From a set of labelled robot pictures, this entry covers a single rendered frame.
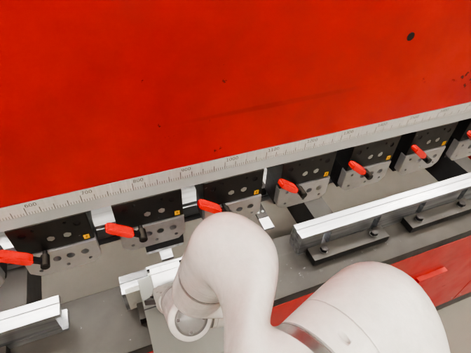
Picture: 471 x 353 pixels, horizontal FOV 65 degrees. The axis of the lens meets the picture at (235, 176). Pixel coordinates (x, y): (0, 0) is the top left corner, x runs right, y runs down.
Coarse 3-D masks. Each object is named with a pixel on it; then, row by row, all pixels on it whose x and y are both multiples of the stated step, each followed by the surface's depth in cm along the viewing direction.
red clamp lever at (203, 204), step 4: (200, 200) 82; (204, 200) 82; (200, 204) 81; (204, 204) 82; (208, 204) 82; (212, 204) 84; (216, 204) 85; (224, 204) 89; (200, 208) 82; (204, 208) 82; (208, 208) 82; (212, 208) 83; (216, 208) 84; (220, 208) 85; (224, 208) 87; (228, 208) 88; (212, 212) 84; (216, 212) 84
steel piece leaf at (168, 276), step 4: (176, 268) 105; (160, 272) 104; (164, 272) 104; (168, 272) 104; (172, 272) 104; (176, 272) 104; (152, 276) 103; (156, 276) 103; (160, 276) 103; (164, 276) 103; (168, 276) 103; (172, 276) 103; (152, 280) 102; (156, 280) 102; (160, 280) 102; (164, 280) 102; (168, 280) 102; (172, 280) 102; (156, 284) 101; (160, 284) 101
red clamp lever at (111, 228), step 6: (108, 228) 76; (114, 228) 76; (120, 228) 77; (126, 228) 79; (132, 228) 80; (144, 228) 83; (114, 234) 77; (120, 234) 77; (126, 234) 78; (132, 234) 79; (138, 234) 81; (144, 234) 81; (144, 240) 81
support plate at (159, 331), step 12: (144, 288) 101; (156, 312) 96; (156, 324) 94; (156, 336) 91; (168, 336) 92; (204, 336) 92; (216, 336) 92; (156, 348) 89; (168, 348) 90; (180, 348) 90; (192, 348) 90; (204, 348) 90; (216, 348) 90
